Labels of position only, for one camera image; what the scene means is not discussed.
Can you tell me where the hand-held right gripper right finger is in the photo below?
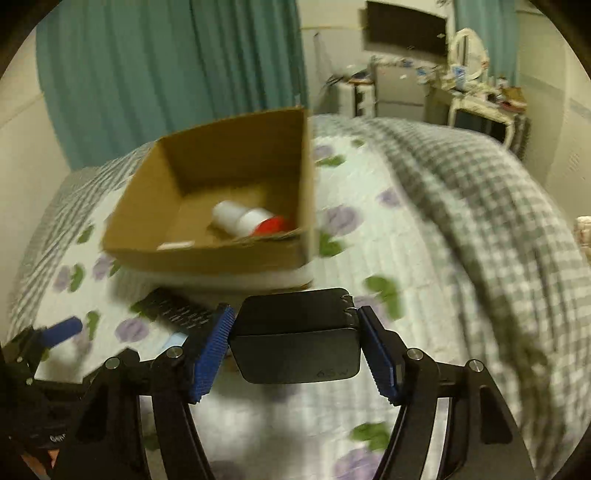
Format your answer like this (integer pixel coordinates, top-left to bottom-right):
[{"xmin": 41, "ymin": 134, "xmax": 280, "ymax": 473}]
[{"xmin": 357, "ymin": 306, "xmax": 539, "ymax": 480}]

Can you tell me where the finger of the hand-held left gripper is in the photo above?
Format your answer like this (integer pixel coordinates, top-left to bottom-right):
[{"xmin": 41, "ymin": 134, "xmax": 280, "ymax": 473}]
[{"xmin": 2, "ymin": 316, "xmax": 84, "ymax": 371}]

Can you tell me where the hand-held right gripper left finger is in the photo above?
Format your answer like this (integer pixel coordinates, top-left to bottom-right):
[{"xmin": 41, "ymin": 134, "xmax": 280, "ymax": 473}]
[{"xmin": 48, "ymin": 302, "xmax": 237, "ymax": 480}]

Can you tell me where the black power adapter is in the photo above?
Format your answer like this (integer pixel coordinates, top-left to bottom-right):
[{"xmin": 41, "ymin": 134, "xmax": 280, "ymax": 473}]
[{"xmin": 228, "ymin": 288, "xmax": 362, "ymax": 385}]

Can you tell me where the brown cardboard box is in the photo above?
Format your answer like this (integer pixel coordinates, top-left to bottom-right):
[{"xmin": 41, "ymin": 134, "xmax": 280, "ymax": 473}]
[{"xmin": 102, "ymin": 106, "xmax": 320, "ymax": 280}]

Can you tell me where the black remote control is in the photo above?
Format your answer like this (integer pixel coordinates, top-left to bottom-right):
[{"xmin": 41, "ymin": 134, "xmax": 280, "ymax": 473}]
[{"xmin": 137, "ymin": 288, "xmax": 219, "ymax": 334}]

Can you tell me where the white plastic bottle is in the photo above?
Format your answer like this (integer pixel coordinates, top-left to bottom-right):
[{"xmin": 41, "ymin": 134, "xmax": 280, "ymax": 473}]
[{"xmin": 212, "ymin": 200, "xmax": 252, "ymax": 237}]

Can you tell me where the red capped white bottle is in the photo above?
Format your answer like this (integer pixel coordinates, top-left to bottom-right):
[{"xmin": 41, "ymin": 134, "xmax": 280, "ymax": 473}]
[{"xmin": 238, "ymin": 209, "xmax": 295, "ymax": 238}]

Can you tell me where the grey checked blanket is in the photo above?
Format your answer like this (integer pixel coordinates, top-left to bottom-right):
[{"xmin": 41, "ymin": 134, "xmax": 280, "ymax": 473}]
[{"xmin": 358, "ymin": 116, "xmax": 591, "ymax": 480}]

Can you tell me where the white small shelf unit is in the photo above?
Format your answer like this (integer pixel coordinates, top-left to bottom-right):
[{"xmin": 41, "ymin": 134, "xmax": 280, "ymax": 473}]
[{"xmin": 336, "ymin": 76, "xmax": 376, "ymax": 118}]

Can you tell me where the white dressing table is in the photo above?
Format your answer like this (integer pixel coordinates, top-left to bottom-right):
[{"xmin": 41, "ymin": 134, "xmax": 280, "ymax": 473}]
[{"xmin": 426, "ymin": 84, "xmax": 528, "ymax": 149}]

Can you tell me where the grey cabinet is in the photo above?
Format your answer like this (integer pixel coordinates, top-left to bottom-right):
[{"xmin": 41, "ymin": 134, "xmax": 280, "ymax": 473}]
[{"xmin": 373, "ymin": 62, "xmax": 431, "ymax": 119}]

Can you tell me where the wide teal curtain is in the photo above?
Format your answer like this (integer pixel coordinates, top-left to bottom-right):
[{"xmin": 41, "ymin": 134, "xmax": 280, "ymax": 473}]
[{"xmin": 35, "ymin": 0, "xmax": 310, "ymax": 171}]

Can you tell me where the white oval mirror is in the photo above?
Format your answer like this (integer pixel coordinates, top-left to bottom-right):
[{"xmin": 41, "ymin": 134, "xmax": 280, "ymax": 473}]
[{"xmin": 448, "ymin": 28, "xmax": 490, "ymax": 89}]

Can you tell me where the narrow teal curtain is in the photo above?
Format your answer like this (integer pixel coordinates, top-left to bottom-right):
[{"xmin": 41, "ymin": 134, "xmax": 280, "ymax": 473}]
[{"xmin": 452, "ymin": 0, "xmax": 522, "ymax": 89}]

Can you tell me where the black wall television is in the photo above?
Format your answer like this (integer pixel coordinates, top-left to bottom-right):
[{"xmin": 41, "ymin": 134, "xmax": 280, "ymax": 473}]
[{"xmin": 364, "ymin": 1, "xmax": 450, "ymax": 58}]

